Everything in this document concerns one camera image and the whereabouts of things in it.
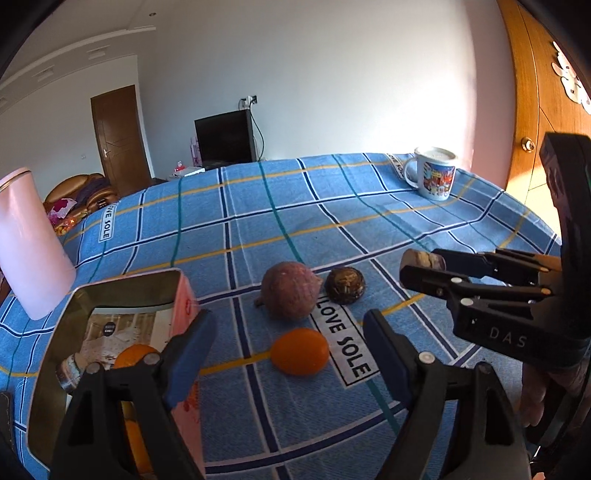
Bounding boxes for large orange mandarin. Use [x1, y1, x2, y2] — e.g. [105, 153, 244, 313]
[113, 344, 159, 369]

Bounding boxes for small orange tangerine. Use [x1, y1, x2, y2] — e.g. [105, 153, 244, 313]
[270, 328, 329, 377]

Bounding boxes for person's right hand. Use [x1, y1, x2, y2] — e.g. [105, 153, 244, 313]
[519, 359, 589, 427]

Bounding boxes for printed paper leaflet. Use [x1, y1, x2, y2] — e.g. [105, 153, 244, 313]
[79, 303, 172, 369]

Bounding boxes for white cartoon mug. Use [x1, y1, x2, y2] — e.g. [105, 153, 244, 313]
[403, 147, 457, 202]

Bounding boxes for brass door knob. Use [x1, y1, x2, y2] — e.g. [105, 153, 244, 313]
[521, 137, 536, 153]

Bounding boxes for purple passion fruit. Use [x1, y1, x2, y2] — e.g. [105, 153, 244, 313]
[254, 261, 324, 321]

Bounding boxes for light wooden door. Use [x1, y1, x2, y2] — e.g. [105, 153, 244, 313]
[496, 0, 591, 232]

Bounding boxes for blue plaid tablecloth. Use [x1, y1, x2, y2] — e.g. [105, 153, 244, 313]
[1, 154, 560, 479]

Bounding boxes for pink tin box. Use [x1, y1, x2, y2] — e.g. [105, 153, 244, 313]
[27, 268, 200, 467]

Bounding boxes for white paper door decoration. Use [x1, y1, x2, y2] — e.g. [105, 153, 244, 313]
[552, 41, 591, 115]

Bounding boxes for pink electric kettle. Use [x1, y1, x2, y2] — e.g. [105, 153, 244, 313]
[0, 168, 76, 320]

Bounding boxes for floral pink armchair cushion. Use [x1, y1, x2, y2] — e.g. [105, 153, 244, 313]
[47, 197, 77, 227]

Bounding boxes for brown leather armchair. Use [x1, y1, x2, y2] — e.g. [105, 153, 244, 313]
[43, 173, 118, 236]

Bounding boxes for black television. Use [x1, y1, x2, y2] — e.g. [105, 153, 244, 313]
[194, 110, 256, 170]

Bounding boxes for dark wooden door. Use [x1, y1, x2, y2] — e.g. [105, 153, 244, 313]
[90, 85, 152, 198]

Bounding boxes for black power cable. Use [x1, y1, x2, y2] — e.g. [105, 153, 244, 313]
[237, 95, 268, 163]

